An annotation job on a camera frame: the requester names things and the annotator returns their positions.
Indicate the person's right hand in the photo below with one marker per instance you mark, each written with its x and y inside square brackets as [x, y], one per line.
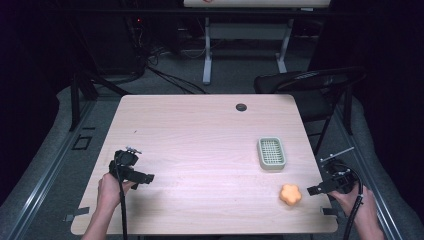
[361, 206]

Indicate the black folding chair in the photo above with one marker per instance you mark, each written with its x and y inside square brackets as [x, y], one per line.
[310, 86]

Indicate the grey tape strip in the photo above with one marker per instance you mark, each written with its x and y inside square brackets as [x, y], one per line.
[77, 213]
[329, 211]

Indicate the person's left hand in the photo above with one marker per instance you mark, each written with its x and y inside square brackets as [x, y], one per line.
[110, 193]

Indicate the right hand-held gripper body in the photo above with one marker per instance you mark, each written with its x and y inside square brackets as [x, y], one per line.
[343, 178]

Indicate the orange flower-shaped soap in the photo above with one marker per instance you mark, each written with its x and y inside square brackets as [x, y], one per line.
[290, 194]

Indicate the black table grommet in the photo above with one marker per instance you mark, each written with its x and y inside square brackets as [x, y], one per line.
[241, 107]

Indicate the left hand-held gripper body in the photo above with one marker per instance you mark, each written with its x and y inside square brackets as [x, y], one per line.
[124, 160]

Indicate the white-legged table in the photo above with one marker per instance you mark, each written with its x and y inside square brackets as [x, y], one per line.
[246, 31]

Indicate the black metal stand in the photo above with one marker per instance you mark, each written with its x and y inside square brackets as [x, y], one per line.
[81, 87]

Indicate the metal floor rail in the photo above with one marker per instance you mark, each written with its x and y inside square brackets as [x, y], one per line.
[43, 176]
[370, 173]

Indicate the pale green soap dish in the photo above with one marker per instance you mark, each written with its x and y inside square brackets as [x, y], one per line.
[271, 153]

